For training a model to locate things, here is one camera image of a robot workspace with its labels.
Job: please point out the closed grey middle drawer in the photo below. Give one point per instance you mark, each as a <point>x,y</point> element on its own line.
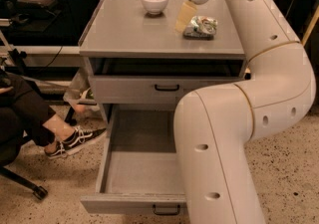
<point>140,89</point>

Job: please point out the white ceramic bowl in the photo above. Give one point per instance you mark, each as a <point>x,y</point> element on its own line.
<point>154,6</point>

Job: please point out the black drawer handle bottom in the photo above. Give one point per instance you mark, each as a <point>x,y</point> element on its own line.
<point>166,211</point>

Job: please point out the open grey bottom drawer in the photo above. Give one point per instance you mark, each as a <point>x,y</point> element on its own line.
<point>139,165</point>

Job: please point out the black drawer handle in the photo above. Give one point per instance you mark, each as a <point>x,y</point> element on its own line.
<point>166,211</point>
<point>166,88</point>

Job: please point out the seated person in black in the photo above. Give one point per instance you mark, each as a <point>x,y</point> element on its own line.
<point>23,110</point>

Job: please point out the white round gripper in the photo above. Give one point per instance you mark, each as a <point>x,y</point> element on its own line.
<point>186,14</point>

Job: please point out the clear plastic bag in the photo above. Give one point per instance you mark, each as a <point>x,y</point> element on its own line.
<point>80,96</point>

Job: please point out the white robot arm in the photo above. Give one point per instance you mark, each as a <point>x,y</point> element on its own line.
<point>211,125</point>

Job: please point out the black and white sneaker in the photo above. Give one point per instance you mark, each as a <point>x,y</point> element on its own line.
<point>76,142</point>

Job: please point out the black box on shelf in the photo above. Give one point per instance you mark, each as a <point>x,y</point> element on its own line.
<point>35,6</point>

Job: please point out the wooden easel frame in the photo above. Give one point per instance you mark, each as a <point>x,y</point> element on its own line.
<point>310,25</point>

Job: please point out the black office chair base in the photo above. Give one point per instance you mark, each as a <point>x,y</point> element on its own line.
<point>38,191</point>

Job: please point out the grey drawer cabinet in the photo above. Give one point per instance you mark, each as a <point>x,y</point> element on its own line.
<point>124,40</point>

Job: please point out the black drawer handle middle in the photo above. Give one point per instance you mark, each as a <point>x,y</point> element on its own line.
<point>166,88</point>

